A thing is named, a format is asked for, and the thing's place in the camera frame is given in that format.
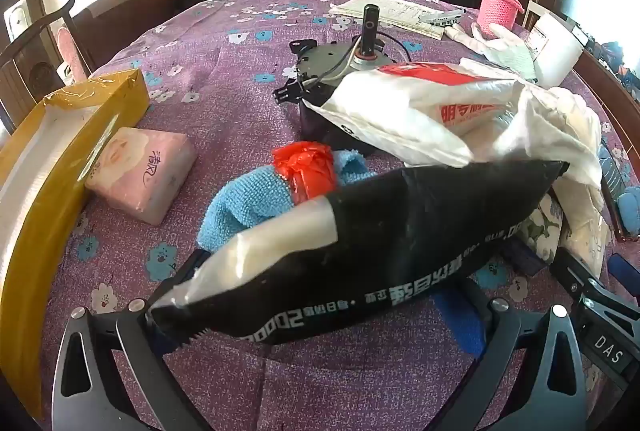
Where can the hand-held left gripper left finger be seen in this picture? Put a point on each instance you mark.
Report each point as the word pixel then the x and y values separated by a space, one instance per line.
pixel 165 341

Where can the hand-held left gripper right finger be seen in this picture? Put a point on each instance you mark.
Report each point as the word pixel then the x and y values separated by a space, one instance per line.
pixel 457 323

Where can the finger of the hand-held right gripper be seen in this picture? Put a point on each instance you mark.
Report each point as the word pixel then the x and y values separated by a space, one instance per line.
pixel 575 271

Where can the green floral tissue pack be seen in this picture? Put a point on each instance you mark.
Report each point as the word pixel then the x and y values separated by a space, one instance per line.
pixel 545 221

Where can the black and white snack packet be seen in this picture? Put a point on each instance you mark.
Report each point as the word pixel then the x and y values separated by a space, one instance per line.
pixel 375 236

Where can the plain white plastic bag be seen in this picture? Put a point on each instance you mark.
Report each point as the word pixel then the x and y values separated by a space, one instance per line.
pixel 575 136

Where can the blue towel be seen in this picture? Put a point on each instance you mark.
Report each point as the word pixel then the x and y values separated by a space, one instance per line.
pixel 240 211

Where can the pink tissue pack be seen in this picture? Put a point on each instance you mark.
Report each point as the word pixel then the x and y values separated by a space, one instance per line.
pixel 140 171

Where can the yellow cardboard box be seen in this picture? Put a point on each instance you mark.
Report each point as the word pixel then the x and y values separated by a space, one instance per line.
pixel 55 171

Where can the small red plastic bag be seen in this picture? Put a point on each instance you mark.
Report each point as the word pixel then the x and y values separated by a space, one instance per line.
pixel 305 166

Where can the white red printed plastic bag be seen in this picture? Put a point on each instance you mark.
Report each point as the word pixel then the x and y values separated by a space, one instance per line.
pixel 400 111

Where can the white glove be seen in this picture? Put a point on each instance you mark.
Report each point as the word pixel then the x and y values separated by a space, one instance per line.
pixel 500 46

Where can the purple floral tablecloth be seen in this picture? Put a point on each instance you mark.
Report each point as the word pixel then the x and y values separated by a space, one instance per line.
pixel 225 61

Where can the black electric motor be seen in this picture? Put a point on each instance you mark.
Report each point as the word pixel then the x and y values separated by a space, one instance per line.
pixel 325 61

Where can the white paper sheets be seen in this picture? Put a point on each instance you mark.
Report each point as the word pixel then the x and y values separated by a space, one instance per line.
pixel 395 8

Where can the dark wooden chair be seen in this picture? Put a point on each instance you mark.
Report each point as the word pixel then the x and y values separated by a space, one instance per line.
pixel 30 48

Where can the brown armchair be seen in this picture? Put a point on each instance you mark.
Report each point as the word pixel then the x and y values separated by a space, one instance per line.
pixel 130 11

